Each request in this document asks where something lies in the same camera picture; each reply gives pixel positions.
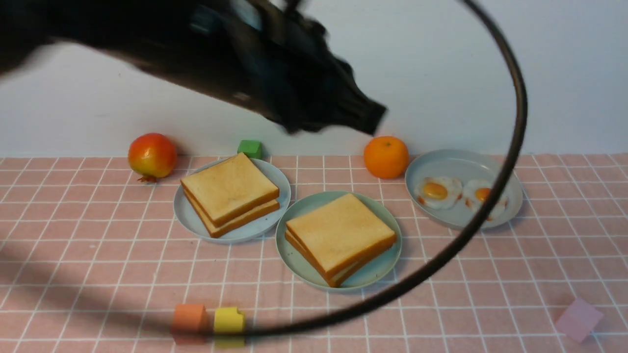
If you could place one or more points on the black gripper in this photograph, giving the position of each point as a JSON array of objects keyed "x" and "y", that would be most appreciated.
[{"x": 293, "y": 72}]

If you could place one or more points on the toast slice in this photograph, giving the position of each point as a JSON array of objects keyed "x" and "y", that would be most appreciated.
[
  {"x": 341, "y": 227},
  {"x": 368, "y": 269},
  {"x": 237, "y": 222},
  {"x": 230, "y": 189}
]

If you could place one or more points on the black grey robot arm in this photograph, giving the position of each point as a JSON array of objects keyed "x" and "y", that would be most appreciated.
[{"x": 185, "y": 42}]

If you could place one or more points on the orange fruit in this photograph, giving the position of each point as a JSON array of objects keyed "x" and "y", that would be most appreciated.
[{"x": 386, "y": 157}]

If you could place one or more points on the left fried egg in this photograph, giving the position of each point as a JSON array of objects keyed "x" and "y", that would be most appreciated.
[{"x": 439, "y": 193}]

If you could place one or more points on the fried egg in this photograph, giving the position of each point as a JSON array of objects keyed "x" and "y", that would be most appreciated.
[
  {"x": 439, "y": 193},
  {"x": 475, "y": 193}
]

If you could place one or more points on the green cube block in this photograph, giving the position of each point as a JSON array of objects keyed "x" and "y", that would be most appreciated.
[{"x": 251, "y": 148}]

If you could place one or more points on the grey blue egg plate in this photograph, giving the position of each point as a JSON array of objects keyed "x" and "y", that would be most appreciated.
[{"x": 464, "y": 165}]

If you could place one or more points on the right fried egg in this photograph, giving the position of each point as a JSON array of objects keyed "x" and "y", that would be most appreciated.
[{"x": 475, "y": 193}]

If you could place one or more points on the teal center plate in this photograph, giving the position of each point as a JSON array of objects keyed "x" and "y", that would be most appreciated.
[{"x": 339, "y": 240}]

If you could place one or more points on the light blue bread plate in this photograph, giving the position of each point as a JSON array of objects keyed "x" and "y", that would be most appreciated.
[{"x": 190, "y": 220}]

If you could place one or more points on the yellow notched block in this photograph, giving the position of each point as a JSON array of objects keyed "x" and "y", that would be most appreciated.
[{"x": 228, "y": 319}]

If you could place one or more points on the orange cube block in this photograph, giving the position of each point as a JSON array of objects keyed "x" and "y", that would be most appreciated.
[{"x": 190, "y": 321}]

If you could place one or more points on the pink cube block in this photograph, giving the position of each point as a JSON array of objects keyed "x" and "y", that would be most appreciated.
[{"x": 578, "y": 320}]

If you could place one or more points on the pink checkered tablecloth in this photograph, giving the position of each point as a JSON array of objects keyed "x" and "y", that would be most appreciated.
[{"x": 87, "y": 254}]

